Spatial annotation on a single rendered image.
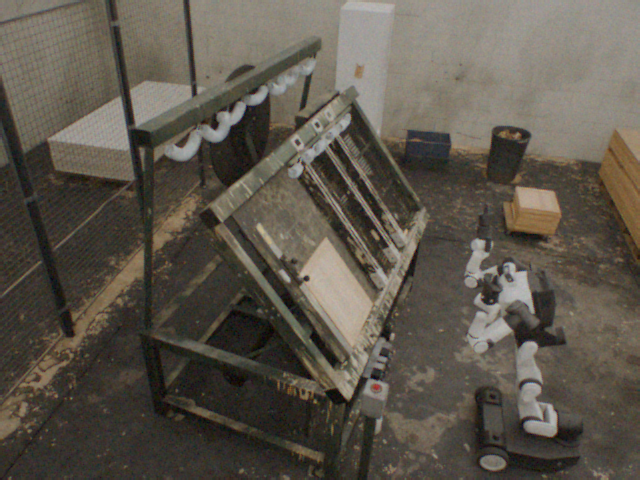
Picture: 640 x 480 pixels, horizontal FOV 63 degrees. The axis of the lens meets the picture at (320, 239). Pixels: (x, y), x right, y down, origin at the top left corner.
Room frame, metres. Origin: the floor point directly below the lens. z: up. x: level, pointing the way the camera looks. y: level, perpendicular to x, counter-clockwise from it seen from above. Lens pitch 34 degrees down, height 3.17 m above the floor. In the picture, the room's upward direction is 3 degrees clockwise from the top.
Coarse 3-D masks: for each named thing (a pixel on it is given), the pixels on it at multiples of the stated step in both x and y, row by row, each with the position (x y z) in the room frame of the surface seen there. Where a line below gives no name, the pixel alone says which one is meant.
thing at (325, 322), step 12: (252, 228) 2.40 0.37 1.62; (264, 240) 2.37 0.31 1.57; (276, 252) 2.36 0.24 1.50; (276, 264) 2.34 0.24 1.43; (288, 276) 2.32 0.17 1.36; (300, 288) 2.29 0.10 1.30; (312, 300) 2.29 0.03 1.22; (324, 312) 2.29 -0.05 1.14; (324, 324) 2.24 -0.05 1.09; (336, 336) 2.22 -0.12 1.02; (348, 348) 2.21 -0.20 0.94
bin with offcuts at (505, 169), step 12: (492, 132) 6.54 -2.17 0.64; (504, 132) 6.64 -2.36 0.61; (516, 132) 6.61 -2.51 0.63; (528, 132) 6.62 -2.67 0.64; (492, 144) 6.51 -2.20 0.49; (504, 144) 6.36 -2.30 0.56; (516, 144) 6.33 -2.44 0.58; (492, 156) 6.48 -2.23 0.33; (504, 156) 6.36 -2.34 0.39; (516, 156) 6.35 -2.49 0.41; (492, 168) 6.45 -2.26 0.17; (504, 168) 6.36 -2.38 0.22; (516, 168) 6.39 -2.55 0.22; (504, 180) 6.37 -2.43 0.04
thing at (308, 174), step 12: (300, 156) 3.06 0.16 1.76; (312, 168) 3.09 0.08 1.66; (312, 180) 3.03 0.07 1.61; (312, 192) 3.03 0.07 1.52; (324, 192) 3.02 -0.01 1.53; (324, 204) 3.00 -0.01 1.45; (336, 204) 3.03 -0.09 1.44; (336, 216) 2.97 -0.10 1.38; (348, 228) 2.95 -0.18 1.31; (348, 240) 2.93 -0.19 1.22; (360, 240) 2.96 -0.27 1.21; (360, 252) 2.90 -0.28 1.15; (372, 264) 2.88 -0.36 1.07; (372, 276) 2.87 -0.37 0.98; (384, 276) 2.88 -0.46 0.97
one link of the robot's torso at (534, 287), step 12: (504, 276) 2.48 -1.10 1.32; (516, 276) 2.45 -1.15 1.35; (528, 276) 2.42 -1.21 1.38; (540, 276) 2.40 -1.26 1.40; (504, 288) 2.37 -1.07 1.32; (516, 288) 2.34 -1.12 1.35; (528, 288) 2.32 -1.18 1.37; (540, 288) 2.29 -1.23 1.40; (552, 288) 2.27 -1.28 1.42; (504, 300) 2.28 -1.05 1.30; (528, 300) 2.25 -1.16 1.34; (540, 300) 2.27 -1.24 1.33; (552, 300) 2.26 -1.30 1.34; (504, 312) 2.28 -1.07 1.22; (540, 312) 2.23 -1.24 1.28; (552, 312) 2.25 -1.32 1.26; (540, 324) 2.26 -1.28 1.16; (552, 324) 2.26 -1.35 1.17
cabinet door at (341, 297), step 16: (320, 256) 2.63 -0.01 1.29; (336, 256) 2.74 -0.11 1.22; (304, 272) 2.43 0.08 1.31; (320, 272) 2.53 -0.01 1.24; (336, 272) 2.63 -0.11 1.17; (320, 288) 2.43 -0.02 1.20; (336, 288) 2.53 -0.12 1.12; (352, 288) 2.64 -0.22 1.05; (320, 304) 2.34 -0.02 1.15; (336, 304) 2.43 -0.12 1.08; (352, 304) 2.53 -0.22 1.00; (368, 304) 2.64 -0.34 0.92; (336, 320) 2.33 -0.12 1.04; (352, 320) 2.43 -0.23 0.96; (352, 336) 2.33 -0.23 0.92
